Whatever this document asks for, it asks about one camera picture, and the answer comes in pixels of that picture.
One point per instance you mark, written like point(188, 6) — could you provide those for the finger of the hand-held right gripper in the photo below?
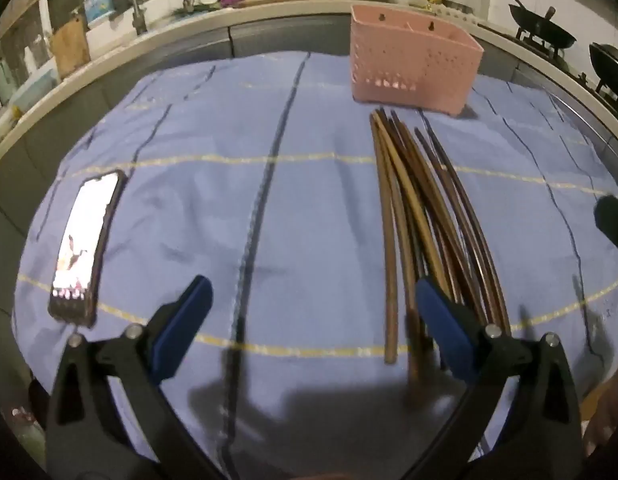
point(614, 225)

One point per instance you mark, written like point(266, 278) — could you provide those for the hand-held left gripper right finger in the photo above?
point(446, 320)

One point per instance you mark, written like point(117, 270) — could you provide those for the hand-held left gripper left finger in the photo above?
point(184, 330)

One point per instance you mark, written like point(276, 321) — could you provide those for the pile of brown chopsticks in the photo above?
point(387, 240)

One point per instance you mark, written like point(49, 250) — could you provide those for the pink perforated plastic basket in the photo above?
point(414, 60)

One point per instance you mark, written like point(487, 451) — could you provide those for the person's right forearm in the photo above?
point(606, 410)

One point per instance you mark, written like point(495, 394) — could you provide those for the black smartphone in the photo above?
point(81, 240)

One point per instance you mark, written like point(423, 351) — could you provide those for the black wok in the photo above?
point(541, 27)
point(611, 67)

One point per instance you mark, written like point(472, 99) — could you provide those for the blue striped tablecloth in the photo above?
point(314, 220)

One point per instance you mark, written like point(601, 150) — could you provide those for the wooden cutting board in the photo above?
point(70, 47)

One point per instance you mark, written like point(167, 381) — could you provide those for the grey kitchen counter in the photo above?
point(269, 35)

